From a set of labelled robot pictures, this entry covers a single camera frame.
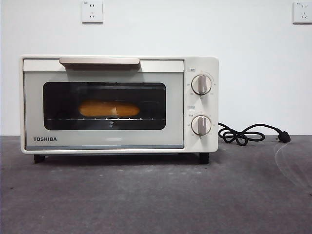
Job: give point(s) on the cream white Toshiba toaster oven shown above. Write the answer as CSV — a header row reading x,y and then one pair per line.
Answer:
x,y
215,109

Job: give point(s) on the yellow corn cob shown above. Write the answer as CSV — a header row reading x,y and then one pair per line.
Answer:
x,y
97,109

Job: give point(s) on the round cream oven knob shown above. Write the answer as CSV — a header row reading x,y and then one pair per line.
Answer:
x,y
201,84
201,125

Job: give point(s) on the white wall socket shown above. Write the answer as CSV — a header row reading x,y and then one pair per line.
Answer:
x,y
303,12
92,12

